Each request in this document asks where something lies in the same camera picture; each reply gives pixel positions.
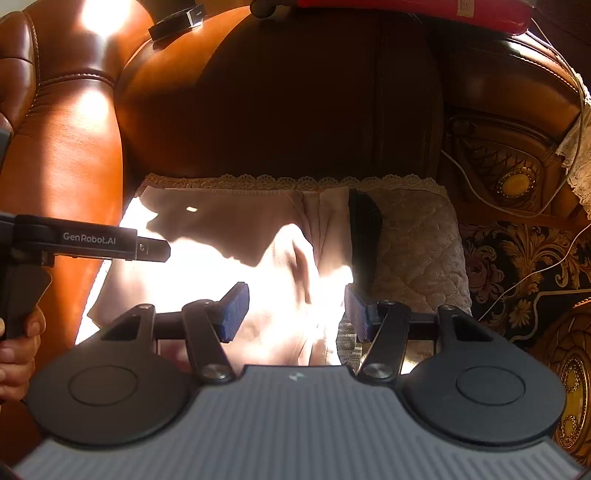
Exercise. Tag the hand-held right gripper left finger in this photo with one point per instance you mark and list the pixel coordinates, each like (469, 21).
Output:
(235, 310)

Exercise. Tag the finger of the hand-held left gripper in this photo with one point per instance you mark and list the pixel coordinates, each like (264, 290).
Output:
(154, 250)

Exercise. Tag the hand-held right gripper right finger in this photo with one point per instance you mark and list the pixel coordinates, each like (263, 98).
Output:
(358, 314)

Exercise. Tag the pink garment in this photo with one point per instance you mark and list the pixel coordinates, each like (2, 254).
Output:
(277, 267)

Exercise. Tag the person's left hand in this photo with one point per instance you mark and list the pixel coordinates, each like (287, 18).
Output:
(18, 364)

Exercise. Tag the brown leather sofa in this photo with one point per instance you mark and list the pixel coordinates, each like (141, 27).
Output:
(74, 161)

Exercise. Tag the black cloth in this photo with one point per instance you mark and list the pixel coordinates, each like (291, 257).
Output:
(364, 230)

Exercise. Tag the beige quilted sofa cover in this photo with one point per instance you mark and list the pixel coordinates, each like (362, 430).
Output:
(415, 249)

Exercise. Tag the dark floral rug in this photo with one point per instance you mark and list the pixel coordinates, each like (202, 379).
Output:
(517, 263)

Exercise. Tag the carved wooden table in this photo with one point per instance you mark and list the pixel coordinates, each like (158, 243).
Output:
(570, 369)

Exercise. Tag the small black box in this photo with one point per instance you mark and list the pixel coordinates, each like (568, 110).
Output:
(178, 23)

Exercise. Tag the white lace doily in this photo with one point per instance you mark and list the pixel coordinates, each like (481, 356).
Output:
(577, 175)

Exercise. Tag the red cushion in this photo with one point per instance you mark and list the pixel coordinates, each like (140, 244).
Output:
(415, 11)

